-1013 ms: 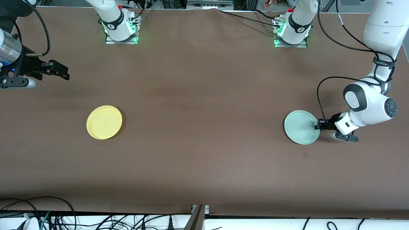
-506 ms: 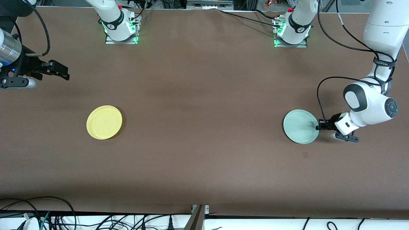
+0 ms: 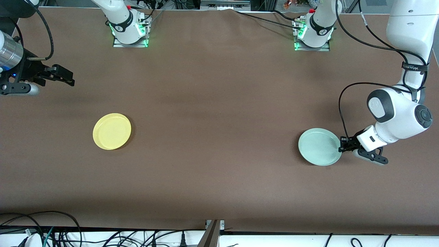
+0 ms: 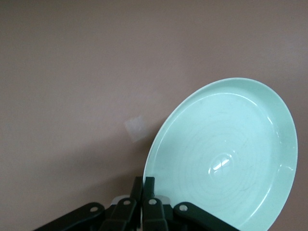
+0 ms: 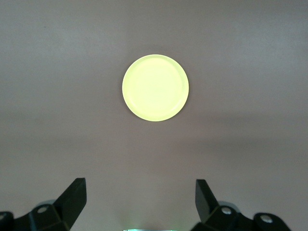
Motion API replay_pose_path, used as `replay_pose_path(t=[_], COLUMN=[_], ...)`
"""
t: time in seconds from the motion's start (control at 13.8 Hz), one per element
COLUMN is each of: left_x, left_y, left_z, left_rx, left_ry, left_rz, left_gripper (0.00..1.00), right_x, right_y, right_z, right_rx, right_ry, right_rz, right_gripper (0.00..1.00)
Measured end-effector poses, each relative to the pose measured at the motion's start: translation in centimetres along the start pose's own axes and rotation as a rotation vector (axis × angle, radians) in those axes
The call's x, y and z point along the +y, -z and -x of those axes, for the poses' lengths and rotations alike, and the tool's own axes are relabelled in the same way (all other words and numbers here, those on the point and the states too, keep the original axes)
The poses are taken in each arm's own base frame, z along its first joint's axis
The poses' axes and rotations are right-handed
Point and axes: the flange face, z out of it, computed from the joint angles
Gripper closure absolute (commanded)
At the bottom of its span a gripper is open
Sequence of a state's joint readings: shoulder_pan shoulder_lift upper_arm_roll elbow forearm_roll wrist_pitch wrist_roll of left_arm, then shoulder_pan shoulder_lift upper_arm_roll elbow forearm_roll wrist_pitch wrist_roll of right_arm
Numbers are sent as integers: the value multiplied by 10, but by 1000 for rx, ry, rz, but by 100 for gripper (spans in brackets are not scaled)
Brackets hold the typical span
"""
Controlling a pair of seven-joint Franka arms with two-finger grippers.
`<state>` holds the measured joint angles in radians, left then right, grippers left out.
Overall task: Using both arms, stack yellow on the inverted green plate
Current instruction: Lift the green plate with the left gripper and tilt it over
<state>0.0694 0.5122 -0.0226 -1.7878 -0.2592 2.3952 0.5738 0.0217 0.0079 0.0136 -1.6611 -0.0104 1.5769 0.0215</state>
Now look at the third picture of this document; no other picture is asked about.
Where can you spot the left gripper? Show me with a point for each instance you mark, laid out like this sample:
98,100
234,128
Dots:
351,143

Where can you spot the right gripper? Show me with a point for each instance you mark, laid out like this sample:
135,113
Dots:
28,70

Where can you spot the pale green plate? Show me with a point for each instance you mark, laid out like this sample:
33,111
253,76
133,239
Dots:
319,146

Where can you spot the yellow plate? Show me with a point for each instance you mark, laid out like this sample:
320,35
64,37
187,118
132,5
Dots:
111,131

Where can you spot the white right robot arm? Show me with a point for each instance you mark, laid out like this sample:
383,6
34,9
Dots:
120,17

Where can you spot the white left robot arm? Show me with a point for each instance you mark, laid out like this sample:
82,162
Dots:
408,34

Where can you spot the brown table cover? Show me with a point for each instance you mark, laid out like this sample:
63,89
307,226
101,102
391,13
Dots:
219,85

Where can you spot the grey metal box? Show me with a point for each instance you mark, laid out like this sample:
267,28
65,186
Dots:
224,4

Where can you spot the black power plug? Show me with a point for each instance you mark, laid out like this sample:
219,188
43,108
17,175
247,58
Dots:
183,240

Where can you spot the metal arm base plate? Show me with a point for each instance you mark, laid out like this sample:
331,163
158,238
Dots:
137,45
322,49

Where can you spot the black table edge rail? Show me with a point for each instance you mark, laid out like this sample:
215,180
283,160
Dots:
103,228

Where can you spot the aluminium frame post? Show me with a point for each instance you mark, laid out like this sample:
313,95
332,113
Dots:
212,235

